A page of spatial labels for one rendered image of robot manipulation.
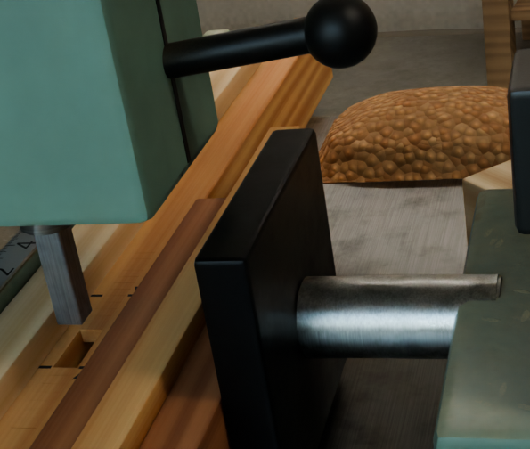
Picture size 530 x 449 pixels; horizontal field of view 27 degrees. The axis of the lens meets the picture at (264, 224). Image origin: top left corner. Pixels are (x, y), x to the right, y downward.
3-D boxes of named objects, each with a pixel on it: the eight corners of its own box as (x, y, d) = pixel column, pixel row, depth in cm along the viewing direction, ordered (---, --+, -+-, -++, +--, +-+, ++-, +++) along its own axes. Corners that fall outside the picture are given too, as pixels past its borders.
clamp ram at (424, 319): (502, 542, 31) (480, 256, 27) (245, 527, 33) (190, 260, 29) (518, 359, 39) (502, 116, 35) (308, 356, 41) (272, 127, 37)
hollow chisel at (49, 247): (82, 325, 36) (45, 185, 34) (57, 325, 36) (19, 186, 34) (93, 311, 37) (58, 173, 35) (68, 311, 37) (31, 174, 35)
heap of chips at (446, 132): (562, 175, 52) (560, 119, 51) (303, 184, 56) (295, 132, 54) (565, 108, 59) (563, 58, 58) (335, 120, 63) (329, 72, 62)
